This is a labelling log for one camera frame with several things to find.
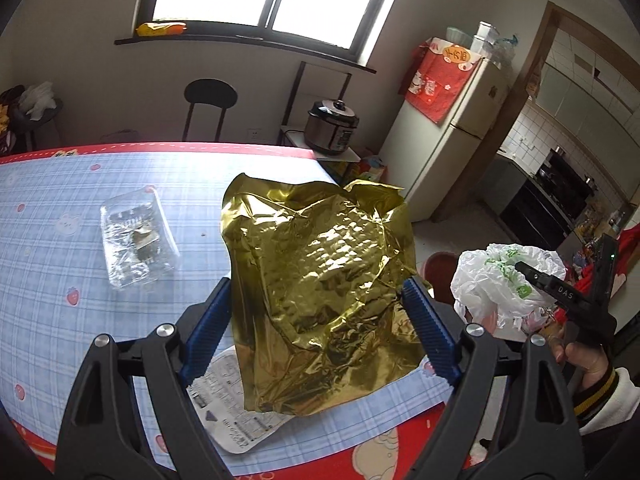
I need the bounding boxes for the black round-back chair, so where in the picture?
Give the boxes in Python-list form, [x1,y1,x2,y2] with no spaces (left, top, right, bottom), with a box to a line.
[181,78,239,144]

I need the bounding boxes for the pile of snack bags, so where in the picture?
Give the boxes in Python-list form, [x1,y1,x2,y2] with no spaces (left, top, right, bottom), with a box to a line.
[0,85,24,157]

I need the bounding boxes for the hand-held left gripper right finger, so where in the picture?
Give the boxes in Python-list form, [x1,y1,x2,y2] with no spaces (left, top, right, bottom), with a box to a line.
[401,277,586,480]

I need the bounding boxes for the white printed wrapper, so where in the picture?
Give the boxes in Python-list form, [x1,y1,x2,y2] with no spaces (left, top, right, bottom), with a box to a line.
[187,342,297,456]

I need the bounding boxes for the colourful cardboard box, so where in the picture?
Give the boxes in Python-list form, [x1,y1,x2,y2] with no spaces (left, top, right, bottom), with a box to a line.
[340,155,389,187]

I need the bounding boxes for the brown door frame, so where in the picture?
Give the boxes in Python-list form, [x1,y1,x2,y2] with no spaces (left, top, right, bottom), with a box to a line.
[432,1,640,224]

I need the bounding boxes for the person's right hand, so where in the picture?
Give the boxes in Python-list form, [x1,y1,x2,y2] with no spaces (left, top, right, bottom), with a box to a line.
[552,321,613,387]

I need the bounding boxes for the black kitchen oven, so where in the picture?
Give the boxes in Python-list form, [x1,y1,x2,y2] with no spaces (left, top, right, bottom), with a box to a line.
[500,147,597,247]

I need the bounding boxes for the white plastic bag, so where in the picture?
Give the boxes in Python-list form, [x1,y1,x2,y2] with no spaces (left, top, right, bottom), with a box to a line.
[450,242,569,333]

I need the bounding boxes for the dark framed window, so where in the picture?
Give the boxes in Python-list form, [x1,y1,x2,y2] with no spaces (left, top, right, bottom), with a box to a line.
[114,0,414,74]

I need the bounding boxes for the white side table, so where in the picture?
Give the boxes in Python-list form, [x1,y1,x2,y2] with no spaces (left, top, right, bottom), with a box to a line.
[279,125,362,164]

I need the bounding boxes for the yellow snack packet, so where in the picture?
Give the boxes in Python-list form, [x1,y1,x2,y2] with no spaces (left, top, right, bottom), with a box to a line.
[136,21,189,38]

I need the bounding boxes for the clear plastic container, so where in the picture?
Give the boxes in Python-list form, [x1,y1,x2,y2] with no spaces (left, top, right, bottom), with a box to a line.
[100,186,181,291]

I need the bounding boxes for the crumpled white bag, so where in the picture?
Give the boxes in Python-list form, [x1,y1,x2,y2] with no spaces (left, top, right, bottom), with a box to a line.
[19,81,57,122]

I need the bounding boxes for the pale kitchen wall cabinets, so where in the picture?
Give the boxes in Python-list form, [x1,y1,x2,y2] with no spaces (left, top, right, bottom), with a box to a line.
[535,62,634,134]

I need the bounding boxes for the red printed fridge cloth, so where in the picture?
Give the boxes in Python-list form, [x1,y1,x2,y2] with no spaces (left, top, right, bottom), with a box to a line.
[398,38,484,124]

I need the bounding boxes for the silver black pressure cooker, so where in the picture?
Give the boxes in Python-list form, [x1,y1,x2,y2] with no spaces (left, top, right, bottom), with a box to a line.
[305,100,360,156]

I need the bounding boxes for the crumpled clear plastic bag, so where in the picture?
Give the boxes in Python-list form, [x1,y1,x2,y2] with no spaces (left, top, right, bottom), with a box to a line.
[487,30,519,69]

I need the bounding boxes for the red hanging cloth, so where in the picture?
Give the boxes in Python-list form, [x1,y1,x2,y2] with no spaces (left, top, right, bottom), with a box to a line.
[570,227,640,313]

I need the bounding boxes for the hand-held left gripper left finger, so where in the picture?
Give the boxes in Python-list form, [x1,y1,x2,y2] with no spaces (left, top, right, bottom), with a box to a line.
[54,276,236,480]

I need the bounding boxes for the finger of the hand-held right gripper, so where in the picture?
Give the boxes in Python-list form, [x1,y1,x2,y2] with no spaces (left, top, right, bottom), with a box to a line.
[514,260,557,293]

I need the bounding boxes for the white refrigerator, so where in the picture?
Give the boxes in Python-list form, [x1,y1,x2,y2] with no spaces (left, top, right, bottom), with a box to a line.
[377,37,512,223]

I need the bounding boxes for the brown plastic pot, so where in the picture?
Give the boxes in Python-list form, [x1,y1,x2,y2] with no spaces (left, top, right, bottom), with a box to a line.
[424,252,459,306]

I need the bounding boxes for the stacked white containers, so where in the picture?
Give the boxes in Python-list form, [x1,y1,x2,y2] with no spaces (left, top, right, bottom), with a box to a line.
[472,21,497,56]

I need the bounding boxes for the person's right forearm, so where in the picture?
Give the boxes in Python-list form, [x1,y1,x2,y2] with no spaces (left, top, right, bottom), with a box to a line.
[572,366,640,432]

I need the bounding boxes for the gold foil bag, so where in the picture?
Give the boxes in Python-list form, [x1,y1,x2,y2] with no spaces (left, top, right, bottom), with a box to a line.
[221,172,426,416]

